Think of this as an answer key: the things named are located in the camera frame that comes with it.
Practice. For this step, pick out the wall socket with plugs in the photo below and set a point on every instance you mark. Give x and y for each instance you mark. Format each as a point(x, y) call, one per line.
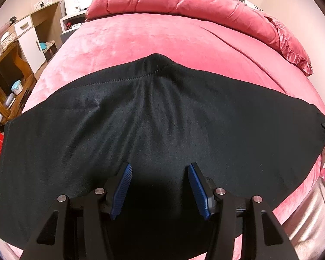
point(42, 3)

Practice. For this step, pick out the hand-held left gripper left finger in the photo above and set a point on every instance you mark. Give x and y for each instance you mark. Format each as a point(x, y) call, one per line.
point(122, 189)

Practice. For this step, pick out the white and wood cabinet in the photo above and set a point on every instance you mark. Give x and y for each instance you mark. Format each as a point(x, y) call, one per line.
point(29, 40)

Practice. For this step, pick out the white and grey nightstand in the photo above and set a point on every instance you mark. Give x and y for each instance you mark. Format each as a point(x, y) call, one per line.
point(70, 25)

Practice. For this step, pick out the wooden desk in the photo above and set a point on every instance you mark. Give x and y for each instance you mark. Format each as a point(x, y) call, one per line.
point(8, 67)

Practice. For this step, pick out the white round jar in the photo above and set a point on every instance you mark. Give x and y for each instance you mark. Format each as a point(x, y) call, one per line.
point(16, 87)

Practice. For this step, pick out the bed with pink sheet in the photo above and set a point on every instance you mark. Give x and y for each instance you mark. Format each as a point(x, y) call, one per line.
point(151, 38)

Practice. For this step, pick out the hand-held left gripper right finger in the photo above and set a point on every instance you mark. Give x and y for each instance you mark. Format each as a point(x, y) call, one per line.
point(199, 189)

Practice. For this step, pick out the black embroidered pants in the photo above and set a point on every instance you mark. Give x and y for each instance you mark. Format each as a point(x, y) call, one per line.
point(151, 119)

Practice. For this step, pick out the pink ruffled pillow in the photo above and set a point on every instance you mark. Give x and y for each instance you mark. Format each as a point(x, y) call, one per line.
point(289, 43)

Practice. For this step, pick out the pink duvet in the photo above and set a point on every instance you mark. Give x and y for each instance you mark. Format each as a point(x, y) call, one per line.
point(165, 0)

